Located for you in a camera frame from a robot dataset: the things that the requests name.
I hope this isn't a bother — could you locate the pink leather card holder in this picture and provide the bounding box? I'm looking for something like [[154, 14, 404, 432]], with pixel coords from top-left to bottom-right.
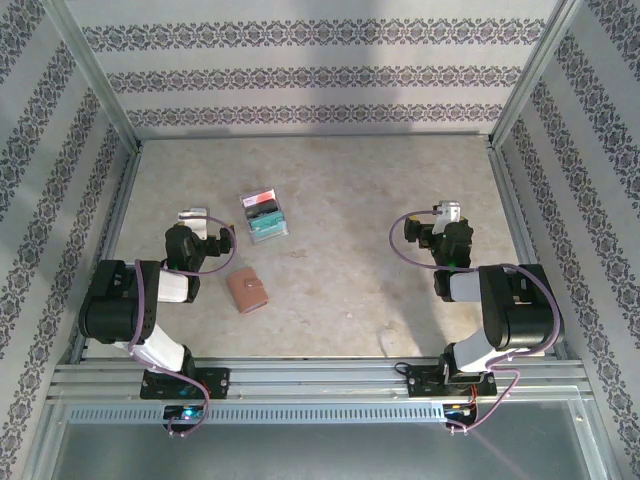
[[225, 267, 272, 316]]

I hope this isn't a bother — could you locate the teal credit card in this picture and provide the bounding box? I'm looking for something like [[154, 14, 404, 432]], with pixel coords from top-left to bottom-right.
[[248, 211, 288, 237]]

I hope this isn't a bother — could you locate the clear plastic card box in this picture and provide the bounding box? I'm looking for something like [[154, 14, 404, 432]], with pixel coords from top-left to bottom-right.
[[238, 187, 291, 246]]

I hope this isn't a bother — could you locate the black credit card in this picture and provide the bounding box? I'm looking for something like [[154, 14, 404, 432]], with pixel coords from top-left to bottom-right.
[[244, 199, 282, 220]]

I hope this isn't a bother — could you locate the red white credit card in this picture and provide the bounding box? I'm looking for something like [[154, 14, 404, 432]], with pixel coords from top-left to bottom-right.
[[241, 189, 277, 209]]

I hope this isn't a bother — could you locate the thin aluminium crossbar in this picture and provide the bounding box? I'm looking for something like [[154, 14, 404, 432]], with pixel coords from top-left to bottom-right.
[[137, 130, 496, 142]]

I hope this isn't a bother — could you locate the grey sheet metal panel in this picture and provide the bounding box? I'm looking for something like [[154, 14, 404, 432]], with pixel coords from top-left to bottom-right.
[[29, 399, 609, 480]]

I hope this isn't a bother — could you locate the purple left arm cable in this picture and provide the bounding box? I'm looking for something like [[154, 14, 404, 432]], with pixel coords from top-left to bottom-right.
[[128, 214, 237, 439]]

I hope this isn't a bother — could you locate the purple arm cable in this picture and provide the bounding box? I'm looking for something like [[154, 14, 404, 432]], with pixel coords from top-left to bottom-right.
[[128, 214, 237, 439], [389, 209, 565, 436]]

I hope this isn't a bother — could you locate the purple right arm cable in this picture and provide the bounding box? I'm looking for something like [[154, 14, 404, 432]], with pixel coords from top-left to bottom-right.
[[389, 209, 565, 436]]

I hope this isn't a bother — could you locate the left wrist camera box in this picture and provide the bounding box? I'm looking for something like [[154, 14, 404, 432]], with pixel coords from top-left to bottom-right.
[[177, 205, 209, 239]]

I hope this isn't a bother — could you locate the aluminium side rail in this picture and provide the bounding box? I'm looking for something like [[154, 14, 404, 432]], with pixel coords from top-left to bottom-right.
[[484, 139, 574, 361], [67, 142, 146, 364]]

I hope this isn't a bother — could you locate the wide aluminium mounting rail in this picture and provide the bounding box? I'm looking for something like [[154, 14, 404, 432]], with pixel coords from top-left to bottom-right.
[[47, 355, 589, 402]]

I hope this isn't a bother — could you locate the slotted grey cable duct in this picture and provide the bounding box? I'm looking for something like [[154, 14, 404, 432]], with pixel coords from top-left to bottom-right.
[[67, 403, 447, 425]]

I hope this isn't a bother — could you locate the aluminium frame post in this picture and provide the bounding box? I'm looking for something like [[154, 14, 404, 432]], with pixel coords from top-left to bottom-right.
[[488, 0, 587, 151], [42, 0, 141, 151]]

